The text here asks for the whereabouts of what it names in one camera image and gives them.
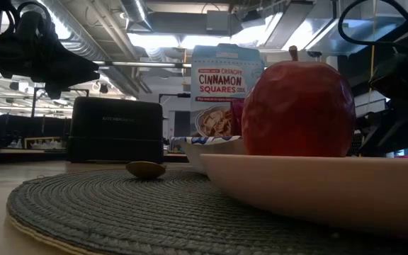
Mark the round grey woven placemat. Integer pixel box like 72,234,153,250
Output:
5,169,408,255

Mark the wooden tray with bottles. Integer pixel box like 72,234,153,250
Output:
23,137,63,150

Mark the red apple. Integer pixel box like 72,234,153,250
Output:
241,45,356,158

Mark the black toaster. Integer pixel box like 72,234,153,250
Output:
67,96,165,164

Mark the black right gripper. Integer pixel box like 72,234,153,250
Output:
359,52,408,157

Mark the cinnamon squares cereal box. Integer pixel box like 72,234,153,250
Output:
189,44,265,138

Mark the silver ceiling duct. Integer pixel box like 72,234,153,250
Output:
35,0,113,62

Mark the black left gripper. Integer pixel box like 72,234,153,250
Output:
0,12,101,101

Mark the blue patterned white bowl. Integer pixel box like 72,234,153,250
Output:
170,135,247,175

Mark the long ceiling light bar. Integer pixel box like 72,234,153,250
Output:
92,60,193,69

